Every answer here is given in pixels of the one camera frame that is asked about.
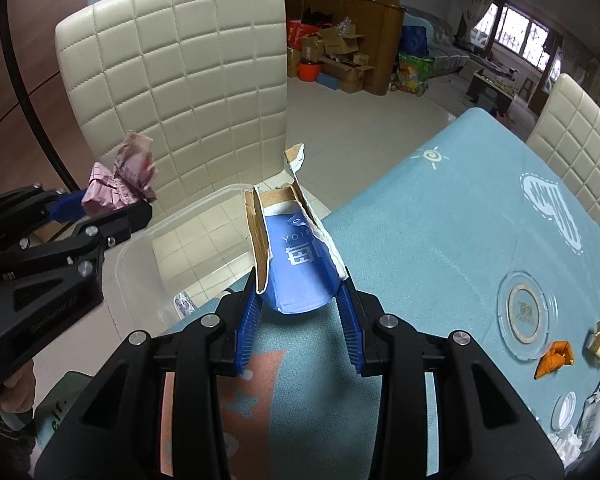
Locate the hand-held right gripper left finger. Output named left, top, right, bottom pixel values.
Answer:
left=32, top=270, right=261, bottom=480

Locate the blue shopping bag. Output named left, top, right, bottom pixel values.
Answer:
left=401, top=25, right=429, bottom=56

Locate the crumpled orange wrapper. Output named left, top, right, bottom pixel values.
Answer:
left=534, top=341, right=576, bottom=379

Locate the brown wooden wardrobe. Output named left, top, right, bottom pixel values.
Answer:
left=0, top=0, right=103, bottom=198

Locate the red cardboard box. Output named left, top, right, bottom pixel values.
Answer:
left=286, top=19, right=322, bottom=52

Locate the grey sofa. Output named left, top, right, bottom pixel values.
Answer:
left=405, top=9, right=483, bottom=75

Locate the cream quilted leather chair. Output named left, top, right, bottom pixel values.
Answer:
left=55, top=0, right=289, bottom=221
left=525, top=72, right=600, bottom=247

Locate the dark coffee table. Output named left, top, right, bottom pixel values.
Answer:
left=466, top=66, right=522, bottom=117

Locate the pink wrapper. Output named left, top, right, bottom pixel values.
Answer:
left=81, top=130, right=159, bottom=213

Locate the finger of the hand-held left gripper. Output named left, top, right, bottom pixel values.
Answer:
left=0, top=185, right=89, bottom=233
left=0, top=203, right=154, bottom=281

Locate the person's left hand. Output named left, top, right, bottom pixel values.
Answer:
left=0, top=360, right=37, bottom=414

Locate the pile of brown cardboard boxes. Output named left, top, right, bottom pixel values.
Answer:
left=299, top=24, right=377, bottom=95

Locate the clear plastic bin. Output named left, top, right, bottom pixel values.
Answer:
left=114, top=183, right=261, bottom=336

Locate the wooden partition cabinet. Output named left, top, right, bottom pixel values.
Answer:
left=304, top=0, right=408, bottom=97

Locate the window with dark frame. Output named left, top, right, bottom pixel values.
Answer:
left=472, top=1, right=564, bottom=67

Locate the white bottle cap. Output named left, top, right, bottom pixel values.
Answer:
left=551, top=392, right=578, bottom=432

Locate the small silver wrapper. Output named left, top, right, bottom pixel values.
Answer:
left=174, top=292, right=199, bottom=318

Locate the white printed packet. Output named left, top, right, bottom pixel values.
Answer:
left=577, top=389, right=600, bottom=454

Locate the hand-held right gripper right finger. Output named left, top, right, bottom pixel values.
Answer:
left=332, top=276, right=566, bottom=480

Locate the light blue printed tablecloth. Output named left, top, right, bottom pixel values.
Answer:
left=32, top=107, right=600, bottom=480

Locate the crumpled white tissue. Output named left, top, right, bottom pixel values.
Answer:
left=547, top=425, right=584, bottom=467

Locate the torn blue paper carton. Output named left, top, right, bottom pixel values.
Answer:
left=243, top=144, right=350, bottom=316

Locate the clear round plastic lid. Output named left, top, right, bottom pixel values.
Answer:
left=497, top=271, right=557, bottom=361

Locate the colourful woven bag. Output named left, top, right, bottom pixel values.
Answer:
left=396, top=52, right=436, bottom=97

